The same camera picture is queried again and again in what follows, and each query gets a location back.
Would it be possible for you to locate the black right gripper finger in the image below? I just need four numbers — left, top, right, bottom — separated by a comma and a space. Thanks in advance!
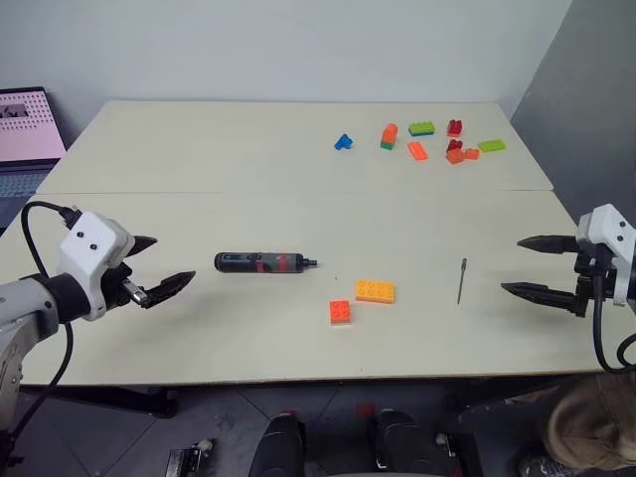
500, 281, 578, 313
516, 234, 582, 254

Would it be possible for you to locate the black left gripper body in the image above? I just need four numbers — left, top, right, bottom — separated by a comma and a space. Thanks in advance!
100, 261, 151, 312

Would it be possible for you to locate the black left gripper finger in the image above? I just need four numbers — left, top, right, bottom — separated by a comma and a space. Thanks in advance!
127, 235, 159, 258
140, 270, 198, 310

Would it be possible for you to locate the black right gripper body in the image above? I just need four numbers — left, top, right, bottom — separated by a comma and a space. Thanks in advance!
570, 238, 618, 320

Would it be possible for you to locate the metal screwdriver bit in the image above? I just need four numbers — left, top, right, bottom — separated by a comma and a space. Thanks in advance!
455, 257, 469, 305

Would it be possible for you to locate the black red electric screwdriver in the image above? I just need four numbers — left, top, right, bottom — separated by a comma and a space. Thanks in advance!
214, 250, 320, 275

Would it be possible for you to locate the grey partition panel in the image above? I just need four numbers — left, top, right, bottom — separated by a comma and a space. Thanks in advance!
509, 0, 636, 228

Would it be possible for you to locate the laptop with pink screen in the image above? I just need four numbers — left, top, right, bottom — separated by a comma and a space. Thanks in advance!
0, 86, 69, 231

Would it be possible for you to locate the yellow-orange long toy brick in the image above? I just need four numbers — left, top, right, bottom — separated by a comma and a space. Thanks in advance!
355, 278, 398, 306

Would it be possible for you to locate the orange square toy brick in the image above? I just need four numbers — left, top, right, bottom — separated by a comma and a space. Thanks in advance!
328, 299, 354, 328

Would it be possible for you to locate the black caster foot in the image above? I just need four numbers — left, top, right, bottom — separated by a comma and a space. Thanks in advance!
165, 437, 219, 477

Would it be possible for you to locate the dark rounded shape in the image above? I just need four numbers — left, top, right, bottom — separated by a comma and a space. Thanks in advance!
246, 410, 308, 477
373, 407, 451, 477

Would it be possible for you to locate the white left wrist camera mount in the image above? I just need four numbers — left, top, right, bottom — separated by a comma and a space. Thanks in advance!
56, 210, 136, 322

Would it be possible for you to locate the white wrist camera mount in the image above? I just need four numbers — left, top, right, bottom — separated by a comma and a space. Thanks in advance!
56, 210, 136, 322
575, 203, 636, 307

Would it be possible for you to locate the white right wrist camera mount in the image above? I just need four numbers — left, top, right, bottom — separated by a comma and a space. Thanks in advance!
575, 203, 636, 307

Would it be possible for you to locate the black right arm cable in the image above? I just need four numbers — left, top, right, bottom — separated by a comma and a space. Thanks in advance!
590, 274, 636, 374

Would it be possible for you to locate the black table base frame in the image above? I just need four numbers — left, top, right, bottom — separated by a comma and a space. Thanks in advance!
20, 383, 181, 419

